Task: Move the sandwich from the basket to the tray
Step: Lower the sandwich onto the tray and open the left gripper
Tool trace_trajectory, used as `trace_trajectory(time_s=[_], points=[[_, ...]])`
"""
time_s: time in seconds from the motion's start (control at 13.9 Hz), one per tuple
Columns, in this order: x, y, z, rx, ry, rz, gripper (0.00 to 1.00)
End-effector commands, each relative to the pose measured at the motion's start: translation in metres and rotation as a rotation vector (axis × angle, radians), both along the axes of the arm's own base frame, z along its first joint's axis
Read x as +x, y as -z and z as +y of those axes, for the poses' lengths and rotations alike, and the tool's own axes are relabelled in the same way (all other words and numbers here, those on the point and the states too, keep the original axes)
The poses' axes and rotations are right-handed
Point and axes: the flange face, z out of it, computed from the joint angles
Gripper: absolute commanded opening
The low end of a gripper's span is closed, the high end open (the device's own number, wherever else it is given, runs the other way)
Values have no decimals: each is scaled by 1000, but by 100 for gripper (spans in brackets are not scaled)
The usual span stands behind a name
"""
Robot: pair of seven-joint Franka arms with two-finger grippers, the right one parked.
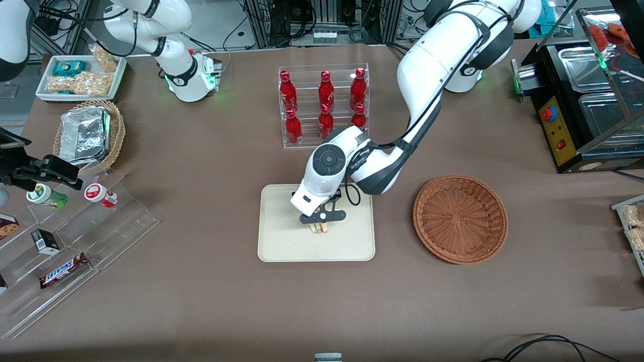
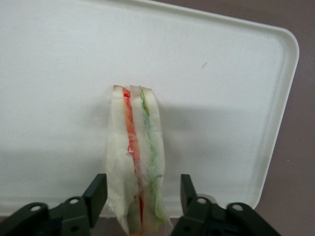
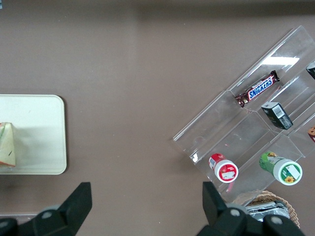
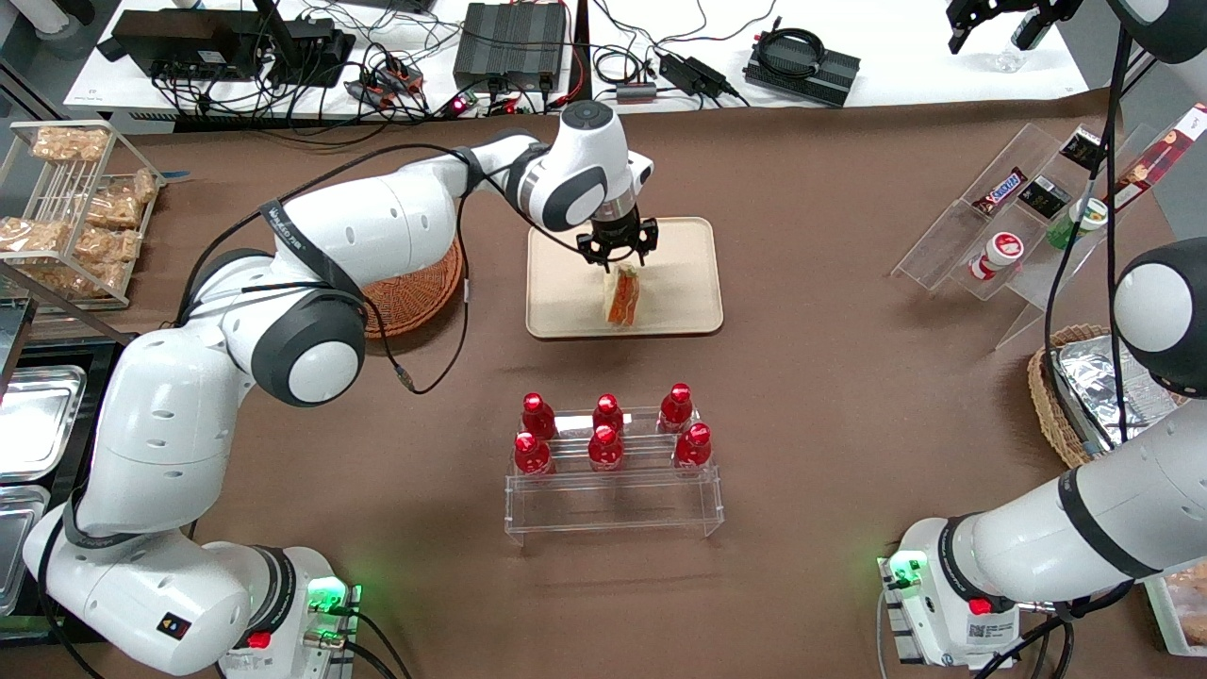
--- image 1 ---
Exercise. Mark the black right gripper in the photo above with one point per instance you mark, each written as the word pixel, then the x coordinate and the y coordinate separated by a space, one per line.
pixel 31 169

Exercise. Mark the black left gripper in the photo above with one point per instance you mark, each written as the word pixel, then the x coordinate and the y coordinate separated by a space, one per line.
pixel 337 194

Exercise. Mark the triangle sandwich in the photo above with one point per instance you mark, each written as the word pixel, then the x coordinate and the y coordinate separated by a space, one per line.
pixel 321 229

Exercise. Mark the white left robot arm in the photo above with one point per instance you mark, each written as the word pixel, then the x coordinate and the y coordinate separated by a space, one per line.
pixel 427 65

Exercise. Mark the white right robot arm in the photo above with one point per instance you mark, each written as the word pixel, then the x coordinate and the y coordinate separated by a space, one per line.
pixel 176 60

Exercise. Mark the beige plastic serving tray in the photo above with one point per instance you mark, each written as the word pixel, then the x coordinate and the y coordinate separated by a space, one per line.
pixel 282 236

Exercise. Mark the light wicker basket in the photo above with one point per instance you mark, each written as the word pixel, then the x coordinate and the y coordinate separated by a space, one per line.
pixel 117 130

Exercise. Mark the white rectangular snack tray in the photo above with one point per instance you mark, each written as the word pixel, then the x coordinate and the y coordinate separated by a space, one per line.
pixel 115 83

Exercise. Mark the round brown wicker basket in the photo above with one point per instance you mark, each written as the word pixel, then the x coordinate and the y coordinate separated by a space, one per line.
pixel 460 218

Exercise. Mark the green capped small bottle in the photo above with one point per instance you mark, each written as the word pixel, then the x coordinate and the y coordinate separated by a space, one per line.
pixel 48 196

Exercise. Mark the silver foil containers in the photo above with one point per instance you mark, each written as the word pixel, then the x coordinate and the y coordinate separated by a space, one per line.
pixel 83 136

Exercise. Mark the red capped small bottle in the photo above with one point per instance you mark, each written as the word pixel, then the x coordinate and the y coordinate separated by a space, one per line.
pixel 100 194

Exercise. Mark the small black box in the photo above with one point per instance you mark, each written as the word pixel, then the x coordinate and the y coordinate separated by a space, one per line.
pixel 46 241

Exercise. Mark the brown cookie box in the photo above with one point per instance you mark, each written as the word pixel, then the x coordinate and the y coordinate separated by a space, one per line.
pixel 7 227

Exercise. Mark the clear acrylic stepped shelf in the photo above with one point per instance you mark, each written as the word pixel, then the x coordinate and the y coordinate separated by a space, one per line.
pixel 121 221

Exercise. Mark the clear acrylic bottle rack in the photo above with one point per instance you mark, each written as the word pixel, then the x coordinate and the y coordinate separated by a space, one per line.
pixel 307 136

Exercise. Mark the large clear peanut bag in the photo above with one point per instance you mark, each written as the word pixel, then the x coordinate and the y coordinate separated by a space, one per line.
pixel 83 84

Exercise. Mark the red cola bottle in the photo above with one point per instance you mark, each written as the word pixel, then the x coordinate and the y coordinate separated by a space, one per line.
pixel 326 90
pixel 326 123
pixel 288 93
pixel 357 90
pixel 358 118
pixel 293 128

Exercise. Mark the snickers chocolate bar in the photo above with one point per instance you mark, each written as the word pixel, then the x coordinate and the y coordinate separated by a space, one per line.
pixel 63 271

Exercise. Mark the teal snack packet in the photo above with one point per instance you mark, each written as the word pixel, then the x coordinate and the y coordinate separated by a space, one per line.
pixel 69 68

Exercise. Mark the small clear peanut bag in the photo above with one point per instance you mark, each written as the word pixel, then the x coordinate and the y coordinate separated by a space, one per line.
pixel 104 59

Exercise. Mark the grey device at edge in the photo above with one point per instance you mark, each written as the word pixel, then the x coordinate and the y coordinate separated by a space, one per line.
pixel 328 358

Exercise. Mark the white power strip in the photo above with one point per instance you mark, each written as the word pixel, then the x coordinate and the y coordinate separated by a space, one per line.
pixel 324 36

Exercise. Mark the black food warmer appliance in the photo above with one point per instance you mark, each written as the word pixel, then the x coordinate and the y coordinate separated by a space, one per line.
pixel 563 136

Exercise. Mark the clear wrapped pastry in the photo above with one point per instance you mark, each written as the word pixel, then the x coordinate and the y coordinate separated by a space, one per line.
pixel 638 239
pixel 635 215

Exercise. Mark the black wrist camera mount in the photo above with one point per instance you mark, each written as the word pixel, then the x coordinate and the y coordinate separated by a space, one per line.
pixel 12 138

